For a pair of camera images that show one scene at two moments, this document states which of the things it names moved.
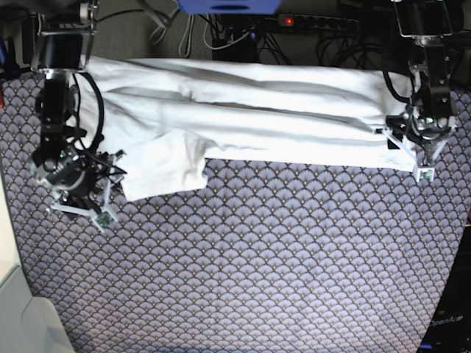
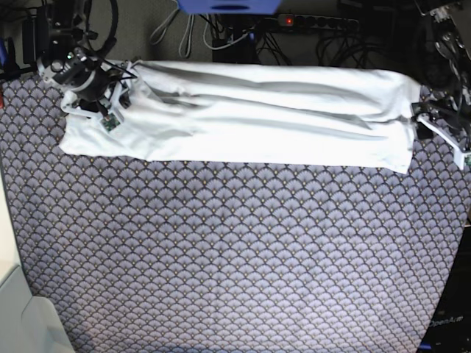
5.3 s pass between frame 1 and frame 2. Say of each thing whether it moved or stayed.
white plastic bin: stayed
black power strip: stayed
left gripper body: moved
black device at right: stayed
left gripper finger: moved
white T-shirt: moved
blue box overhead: stayed
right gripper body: moved
